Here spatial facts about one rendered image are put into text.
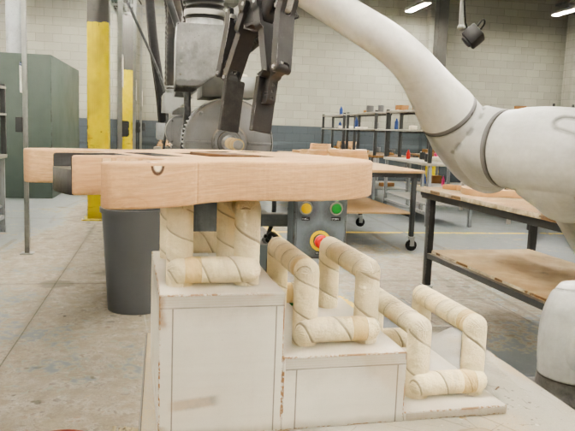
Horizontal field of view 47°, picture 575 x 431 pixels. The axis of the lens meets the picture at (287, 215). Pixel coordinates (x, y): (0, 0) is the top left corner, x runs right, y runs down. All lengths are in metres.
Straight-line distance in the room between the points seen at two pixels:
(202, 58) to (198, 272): 0.87
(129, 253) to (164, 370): 3.75
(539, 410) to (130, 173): 0.63
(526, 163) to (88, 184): 0.64
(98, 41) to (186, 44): 7.54
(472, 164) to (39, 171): 0.67
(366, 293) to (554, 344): 0.81
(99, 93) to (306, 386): 8.35
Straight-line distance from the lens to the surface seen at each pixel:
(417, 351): 0.90
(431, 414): 0.90
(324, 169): 0.76
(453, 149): 1.14
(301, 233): 1.90
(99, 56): 9.08
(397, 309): 0.94
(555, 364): 1.61
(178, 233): 0.78
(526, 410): 0.98
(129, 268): 4.55
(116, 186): 0.63
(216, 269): 0.78
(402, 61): 1.06
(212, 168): 0.70
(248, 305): 0.77
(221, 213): 0.96
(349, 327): 0.84
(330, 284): 1.01
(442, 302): 1.00
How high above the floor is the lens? 1.29
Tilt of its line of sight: 7 degrees down
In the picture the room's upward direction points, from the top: 2 degrees clockwise
